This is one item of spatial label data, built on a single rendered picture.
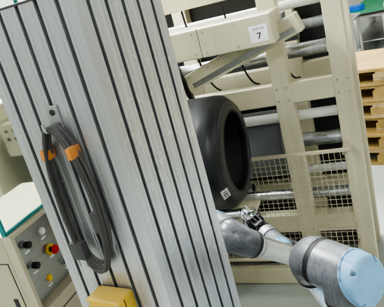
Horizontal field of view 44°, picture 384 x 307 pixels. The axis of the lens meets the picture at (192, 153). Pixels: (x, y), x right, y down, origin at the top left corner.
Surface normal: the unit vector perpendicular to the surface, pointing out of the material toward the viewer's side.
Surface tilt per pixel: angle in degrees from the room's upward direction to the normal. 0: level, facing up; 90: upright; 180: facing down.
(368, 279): 82
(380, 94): 90
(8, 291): 90
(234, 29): 90
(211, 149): 73
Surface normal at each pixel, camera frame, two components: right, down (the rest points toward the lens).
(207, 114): -0.12, -0.59
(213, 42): -0.33, 0.39
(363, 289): 0.54, 0.00
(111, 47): 0.85, -0.05
